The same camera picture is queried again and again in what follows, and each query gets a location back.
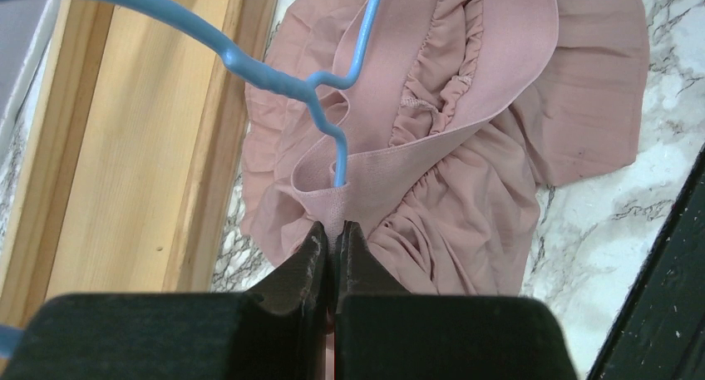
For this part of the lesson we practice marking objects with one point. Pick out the pink pleated skirt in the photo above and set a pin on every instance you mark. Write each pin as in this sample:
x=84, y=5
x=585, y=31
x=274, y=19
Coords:
x=462, y=110

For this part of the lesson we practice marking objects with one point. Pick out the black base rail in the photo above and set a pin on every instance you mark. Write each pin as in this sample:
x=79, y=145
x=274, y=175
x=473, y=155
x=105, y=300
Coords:
x=659, y=333

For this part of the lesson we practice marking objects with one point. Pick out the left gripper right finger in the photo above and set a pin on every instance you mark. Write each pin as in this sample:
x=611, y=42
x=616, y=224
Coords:
x=384, y=331

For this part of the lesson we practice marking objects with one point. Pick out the blue wire hanger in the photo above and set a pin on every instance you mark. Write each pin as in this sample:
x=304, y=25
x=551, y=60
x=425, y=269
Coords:
x=263, y=76

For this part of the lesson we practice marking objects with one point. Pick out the wooden clothes rack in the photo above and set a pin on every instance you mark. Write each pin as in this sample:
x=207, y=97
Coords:
x=130, y=163

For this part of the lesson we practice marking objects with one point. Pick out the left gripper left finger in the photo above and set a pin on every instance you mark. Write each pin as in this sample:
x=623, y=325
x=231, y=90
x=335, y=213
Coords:
x=274, y=330

